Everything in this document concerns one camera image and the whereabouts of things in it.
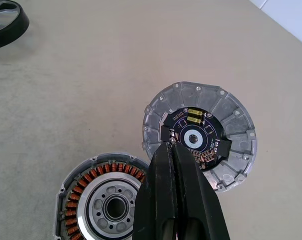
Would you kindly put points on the silver motor end cap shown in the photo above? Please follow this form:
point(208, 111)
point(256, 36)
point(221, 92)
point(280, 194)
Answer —
point(231, 112)

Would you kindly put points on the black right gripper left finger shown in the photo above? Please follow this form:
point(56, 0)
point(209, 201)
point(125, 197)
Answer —
point(155, 195)

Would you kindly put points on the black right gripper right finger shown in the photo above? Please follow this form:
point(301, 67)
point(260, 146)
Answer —
point(198, 207)

